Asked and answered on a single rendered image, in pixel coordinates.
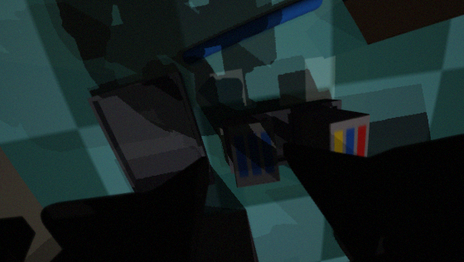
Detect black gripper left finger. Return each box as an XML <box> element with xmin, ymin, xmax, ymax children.
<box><xmin>41</xmin><ymin>156</ymin><xmax>210</xmax><ymax>262</ymax></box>

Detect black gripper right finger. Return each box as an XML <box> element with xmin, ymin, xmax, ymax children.
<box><xmin>283</xmin><ymin>134</ymin><xmax>464</xmax><ymax>260</ymax></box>

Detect dark blue rod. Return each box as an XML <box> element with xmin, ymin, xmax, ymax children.
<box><xmin>182</xmin><ymin>0</ymin><xmax>322</xmax><ymax>64</ymax></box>

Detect brown rectangular block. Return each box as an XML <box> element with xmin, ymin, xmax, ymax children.
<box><xmin>344</xmin><ymin>0</ymin><xmax>464</xmax><ymax>45</ymax></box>

